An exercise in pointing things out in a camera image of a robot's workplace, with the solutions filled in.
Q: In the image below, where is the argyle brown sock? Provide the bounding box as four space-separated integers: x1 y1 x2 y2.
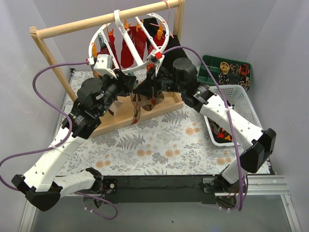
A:
130 92 165 124

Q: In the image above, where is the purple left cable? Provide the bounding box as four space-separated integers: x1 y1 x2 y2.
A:
0 60 119 220

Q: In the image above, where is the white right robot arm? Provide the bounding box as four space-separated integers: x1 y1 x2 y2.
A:
133 58 276 192

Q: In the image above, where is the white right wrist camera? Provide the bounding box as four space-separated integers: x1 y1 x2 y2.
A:
147 49 165 76

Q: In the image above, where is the black hanging sock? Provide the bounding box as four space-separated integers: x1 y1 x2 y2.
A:
144 17 188 73

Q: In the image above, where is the wooden clothes rack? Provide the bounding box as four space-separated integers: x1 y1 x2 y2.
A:
29 0 185 137

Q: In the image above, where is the white plastic basket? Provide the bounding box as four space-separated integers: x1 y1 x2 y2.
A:
204 85 262 147

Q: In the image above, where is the floral table mat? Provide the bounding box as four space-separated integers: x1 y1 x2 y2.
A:
48 66 271 176

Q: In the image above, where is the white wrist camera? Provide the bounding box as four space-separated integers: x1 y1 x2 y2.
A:
147 49 165 76
86 54 116 78

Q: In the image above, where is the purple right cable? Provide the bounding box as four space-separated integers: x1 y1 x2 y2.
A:
163 45 249 211

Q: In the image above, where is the green compartment tray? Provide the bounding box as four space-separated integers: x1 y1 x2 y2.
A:
202 55 252 91

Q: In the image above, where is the red christmas sock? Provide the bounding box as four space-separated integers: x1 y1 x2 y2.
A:
120 26 134 69
133 26 148 60

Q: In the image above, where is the purple cable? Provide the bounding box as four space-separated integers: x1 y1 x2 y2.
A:
163 45 249 211
0 60 119 220

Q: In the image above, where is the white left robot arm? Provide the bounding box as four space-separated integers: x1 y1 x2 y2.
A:
12 69 137 211

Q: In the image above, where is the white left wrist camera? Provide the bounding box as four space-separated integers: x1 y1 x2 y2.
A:
86 54 116 78

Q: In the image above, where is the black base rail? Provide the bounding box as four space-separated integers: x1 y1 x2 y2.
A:
82 175 242 206

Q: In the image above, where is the white round clip hanger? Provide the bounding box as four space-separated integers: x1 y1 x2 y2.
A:
88 10 170 73

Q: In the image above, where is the tartan red yellow sock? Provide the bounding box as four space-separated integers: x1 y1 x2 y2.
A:
208 119 233 143

